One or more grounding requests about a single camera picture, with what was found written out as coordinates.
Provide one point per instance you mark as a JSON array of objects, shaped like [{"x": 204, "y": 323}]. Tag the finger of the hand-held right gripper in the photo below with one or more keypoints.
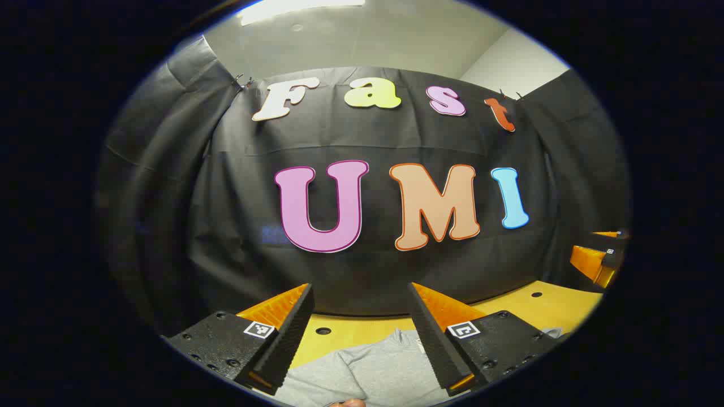
[
  {"x": 611, "y": 233},
  {"x": 588, "y": 263}
]

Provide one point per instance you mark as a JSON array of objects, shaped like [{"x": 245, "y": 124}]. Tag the black backdrop cloth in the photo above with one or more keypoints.
[{"x": 373, "y": 141}]

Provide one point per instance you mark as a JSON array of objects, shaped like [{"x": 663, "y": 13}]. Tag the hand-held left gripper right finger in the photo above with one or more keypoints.
[{"x": 432, "y": 339}]

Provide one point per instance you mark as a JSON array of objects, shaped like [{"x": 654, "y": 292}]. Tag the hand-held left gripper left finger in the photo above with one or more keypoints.
[{"x": 285, "y": 339}]

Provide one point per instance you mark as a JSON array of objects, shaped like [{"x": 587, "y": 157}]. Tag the grey sweatshirt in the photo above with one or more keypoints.
[{"x": 373, "y": 373}]

